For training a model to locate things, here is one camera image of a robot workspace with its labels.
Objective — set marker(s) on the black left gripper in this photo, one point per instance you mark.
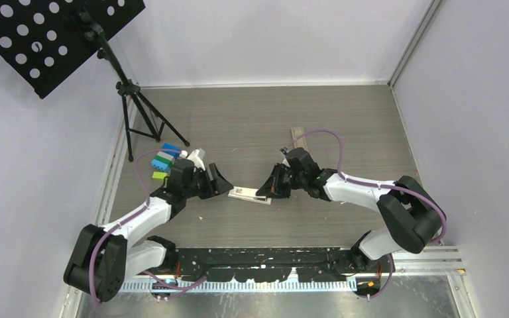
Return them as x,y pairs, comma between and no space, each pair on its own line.
209,192

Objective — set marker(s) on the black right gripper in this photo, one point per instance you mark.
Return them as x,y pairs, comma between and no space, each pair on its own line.
273,186

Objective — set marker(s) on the white remote back cover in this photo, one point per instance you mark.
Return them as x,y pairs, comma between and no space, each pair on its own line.
243,191

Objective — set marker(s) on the white slim remote control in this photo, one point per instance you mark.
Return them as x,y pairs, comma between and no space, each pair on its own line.
255,199

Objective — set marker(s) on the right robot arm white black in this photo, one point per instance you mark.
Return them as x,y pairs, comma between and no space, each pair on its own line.
411,217

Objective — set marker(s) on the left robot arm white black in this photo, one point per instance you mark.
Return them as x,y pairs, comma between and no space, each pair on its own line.
105,256

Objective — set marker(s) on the grey toy brick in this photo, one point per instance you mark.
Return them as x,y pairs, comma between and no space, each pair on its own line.
164,158

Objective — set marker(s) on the lime green toy wedge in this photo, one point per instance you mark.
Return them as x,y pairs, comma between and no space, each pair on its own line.
159,175

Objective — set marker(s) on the green blue toy brick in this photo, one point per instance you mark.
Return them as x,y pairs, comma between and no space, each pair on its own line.
161,166

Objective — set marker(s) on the black perforated music stand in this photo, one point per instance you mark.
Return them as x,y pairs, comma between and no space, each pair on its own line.
46,41

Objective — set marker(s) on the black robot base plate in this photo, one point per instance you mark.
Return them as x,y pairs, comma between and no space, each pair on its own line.
265,265

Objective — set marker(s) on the aluminium rail frame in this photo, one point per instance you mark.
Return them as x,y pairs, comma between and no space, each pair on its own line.
433,261

